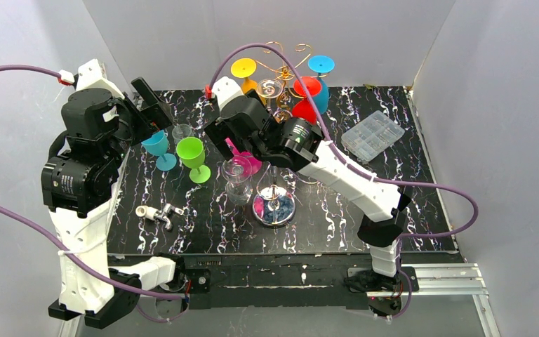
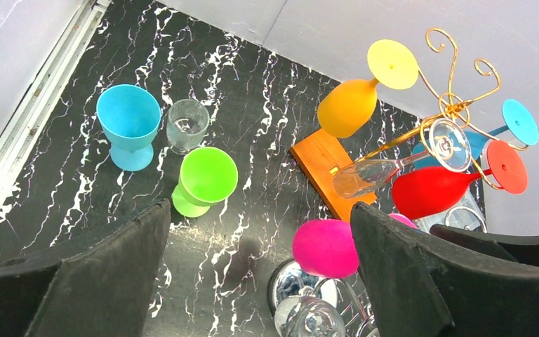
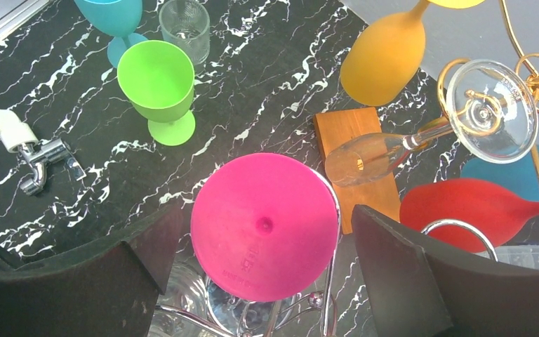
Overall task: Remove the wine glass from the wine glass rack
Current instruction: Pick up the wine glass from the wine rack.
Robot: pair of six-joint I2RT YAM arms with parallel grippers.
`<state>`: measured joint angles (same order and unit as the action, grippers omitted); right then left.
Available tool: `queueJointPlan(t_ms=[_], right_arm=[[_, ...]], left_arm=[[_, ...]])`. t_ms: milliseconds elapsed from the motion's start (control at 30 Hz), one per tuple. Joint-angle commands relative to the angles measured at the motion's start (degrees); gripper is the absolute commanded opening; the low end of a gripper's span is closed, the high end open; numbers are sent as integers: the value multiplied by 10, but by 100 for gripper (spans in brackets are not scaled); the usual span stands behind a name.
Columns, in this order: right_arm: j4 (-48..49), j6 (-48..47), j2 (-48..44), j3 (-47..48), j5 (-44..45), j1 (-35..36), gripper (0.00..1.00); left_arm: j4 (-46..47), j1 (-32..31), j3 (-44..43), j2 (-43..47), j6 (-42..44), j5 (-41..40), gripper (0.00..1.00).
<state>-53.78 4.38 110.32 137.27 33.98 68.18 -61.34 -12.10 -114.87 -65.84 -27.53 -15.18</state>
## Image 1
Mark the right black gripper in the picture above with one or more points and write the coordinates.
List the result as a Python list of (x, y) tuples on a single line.
[(222, 135)]

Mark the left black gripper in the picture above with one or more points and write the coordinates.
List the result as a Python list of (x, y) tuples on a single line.
[(156, 110)]

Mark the clear patterned wine glass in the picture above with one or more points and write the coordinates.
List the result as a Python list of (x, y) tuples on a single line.
[(181, 131)]

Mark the teal blue wine glass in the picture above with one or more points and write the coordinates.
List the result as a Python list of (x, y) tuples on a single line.
[(158, 145)]

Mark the pink wine glass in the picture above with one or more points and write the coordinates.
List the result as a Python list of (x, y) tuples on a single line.
[(250, 164)]

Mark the green wine glass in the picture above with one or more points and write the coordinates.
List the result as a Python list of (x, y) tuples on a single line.
[(192, 154)]

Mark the clear wine glass front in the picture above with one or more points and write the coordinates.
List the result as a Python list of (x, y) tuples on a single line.
[(238, 186)]

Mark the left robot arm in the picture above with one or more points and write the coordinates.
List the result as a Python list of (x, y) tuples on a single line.
[(78, 186)]

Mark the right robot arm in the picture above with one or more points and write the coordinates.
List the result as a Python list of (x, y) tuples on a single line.
[(382, 204)]

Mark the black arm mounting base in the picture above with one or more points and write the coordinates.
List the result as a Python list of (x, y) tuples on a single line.
[(291, 281)]

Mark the clear wine glass rear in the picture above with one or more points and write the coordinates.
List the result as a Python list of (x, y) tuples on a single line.
[(269, 89)]

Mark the yellow orange wine glass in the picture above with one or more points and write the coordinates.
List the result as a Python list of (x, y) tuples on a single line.
[(244, 68)]

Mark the red wine glass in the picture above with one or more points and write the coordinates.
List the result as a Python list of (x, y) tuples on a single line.
[(303, 109)]

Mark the blue wine glass rear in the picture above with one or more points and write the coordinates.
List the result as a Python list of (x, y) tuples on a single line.
[(322, 65)]

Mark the chrome faucet tap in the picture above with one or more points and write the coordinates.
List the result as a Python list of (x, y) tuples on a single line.
[(159, 216)]

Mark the clear plastic screw box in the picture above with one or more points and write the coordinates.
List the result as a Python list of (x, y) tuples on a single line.
[(371, 136)]

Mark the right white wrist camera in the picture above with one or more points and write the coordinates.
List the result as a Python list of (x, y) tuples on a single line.
[(224, 90)]

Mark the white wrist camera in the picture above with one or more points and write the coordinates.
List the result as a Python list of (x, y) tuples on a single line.
[(224, 90), (91, 74)]

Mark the gold wire glass rack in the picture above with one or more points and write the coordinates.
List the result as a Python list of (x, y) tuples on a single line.
[(285, 75)]

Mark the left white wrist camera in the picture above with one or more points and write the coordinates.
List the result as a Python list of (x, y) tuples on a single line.
[(91, 74)]

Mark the silver wire glass rack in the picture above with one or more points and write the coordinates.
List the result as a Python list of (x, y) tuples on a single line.
[(274, 195)]

